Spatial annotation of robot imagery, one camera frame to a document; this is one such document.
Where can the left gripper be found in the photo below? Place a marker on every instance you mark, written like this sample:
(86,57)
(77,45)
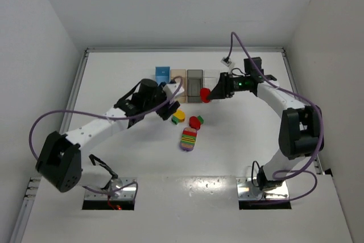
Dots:
(166,109)

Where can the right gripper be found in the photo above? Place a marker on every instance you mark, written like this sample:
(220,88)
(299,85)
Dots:
(226,85)

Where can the green lego brick number three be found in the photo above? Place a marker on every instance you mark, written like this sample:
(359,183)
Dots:
(175,120)

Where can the yellow oval lego brick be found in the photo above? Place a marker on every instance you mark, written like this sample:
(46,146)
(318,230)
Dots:
(179,115)

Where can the red arched lego brick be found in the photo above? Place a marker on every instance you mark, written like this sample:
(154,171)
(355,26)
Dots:
(204,94)

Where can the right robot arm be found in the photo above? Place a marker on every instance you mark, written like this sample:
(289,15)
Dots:
(299,127)

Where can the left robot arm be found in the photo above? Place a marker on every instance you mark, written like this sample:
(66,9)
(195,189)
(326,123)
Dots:
(66,159)

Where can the clear container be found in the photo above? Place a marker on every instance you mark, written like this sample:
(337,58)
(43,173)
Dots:
(210,79)

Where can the grey translucent container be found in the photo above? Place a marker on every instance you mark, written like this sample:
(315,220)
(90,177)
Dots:
(194,85)

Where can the red oval lego brick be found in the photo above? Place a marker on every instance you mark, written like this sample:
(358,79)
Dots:
(195,123)

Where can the plain green lego brick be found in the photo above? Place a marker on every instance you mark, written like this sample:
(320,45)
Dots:
(200,119)

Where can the striped stacked lego block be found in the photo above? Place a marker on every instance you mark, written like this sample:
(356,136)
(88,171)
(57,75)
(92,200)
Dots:
(188,139)

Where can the blue container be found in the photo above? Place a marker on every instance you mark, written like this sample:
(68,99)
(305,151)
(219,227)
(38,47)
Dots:
(162,75)

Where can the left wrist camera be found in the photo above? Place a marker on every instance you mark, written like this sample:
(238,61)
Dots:
(173,91)

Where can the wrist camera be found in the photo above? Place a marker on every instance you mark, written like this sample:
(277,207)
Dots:
(226,61)
(173,91)

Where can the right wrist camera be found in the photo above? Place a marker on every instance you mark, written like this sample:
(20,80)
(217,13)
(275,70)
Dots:
(226,61)

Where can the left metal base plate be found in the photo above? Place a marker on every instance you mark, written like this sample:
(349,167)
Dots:
(121,189)

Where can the metal base plate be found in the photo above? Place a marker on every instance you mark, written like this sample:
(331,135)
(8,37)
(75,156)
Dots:
(121,189)
(248,192)

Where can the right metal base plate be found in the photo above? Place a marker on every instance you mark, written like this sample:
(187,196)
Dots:
(248,192)

